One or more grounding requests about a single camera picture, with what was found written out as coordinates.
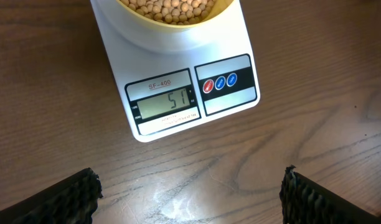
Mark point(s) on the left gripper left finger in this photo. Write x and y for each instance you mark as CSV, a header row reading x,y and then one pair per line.
x,y
72,200

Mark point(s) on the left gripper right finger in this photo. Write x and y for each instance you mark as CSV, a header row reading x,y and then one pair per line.
x,y
305,202

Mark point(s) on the pale yellow bowl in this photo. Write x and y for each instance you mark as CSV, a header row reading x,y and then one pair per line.
x,y
220,7

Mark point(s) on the white digital kitchen scale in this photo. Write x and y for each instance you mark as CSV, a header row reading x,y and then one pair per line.
x,y
172,81

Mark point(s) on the soybeans in yellow bowl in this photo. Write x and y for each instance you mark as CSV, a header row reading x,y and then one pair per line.
x,y
173,12

